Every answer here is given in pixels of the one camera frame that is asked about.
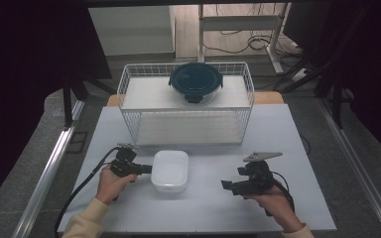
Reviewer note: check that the person's right hand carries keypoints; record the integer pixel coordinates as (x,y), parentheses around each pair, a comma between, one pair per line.
(278,208)

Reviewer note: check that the aluminium rail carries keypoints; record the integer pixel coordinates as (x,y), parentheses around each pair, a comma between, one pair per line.
(48,172)
(354,155)

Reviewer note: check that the dark curtain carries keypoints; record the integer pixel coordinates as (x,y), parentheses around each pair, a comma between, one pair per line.
(370,66)
(20,82)

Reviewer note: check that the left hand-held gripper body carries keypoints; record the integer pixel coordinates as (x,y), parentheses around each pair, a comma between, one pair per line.
(125,163)

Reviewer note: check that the white rectangular container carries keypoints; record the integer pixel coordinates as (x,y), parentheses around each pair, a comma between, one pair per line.
(169,170)

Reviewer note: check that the person's left hand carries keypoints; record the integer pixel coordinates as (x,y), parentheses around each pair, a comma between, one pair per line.
(110,186)

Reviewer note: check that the white cabinet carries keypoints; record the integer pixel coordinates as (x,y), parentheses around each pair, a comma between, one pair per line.
(130,29)

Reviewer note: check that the wooden table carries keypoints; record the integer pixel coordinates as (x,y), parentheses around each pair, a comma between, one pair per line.
(268,97)

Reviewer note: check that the round container with dark lid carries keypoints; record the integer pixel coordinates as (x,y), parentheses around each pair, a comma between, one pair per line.
(195,80)

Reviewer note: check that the white desk frame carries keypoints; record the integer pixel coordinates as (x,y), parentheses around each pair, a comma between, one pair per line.
(241,23)

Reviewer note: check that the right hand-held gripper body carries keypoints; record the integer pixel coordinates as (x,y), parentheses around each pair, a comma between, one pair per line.
(256,177)

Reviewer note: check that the black metal stand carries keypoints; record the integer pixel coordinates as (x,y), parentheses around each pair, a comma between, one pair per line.
(68,105)
(336,105)

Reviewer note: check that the black square floor frame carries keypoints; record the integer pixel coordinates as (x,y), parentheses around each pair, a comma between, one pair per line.
(78,142)

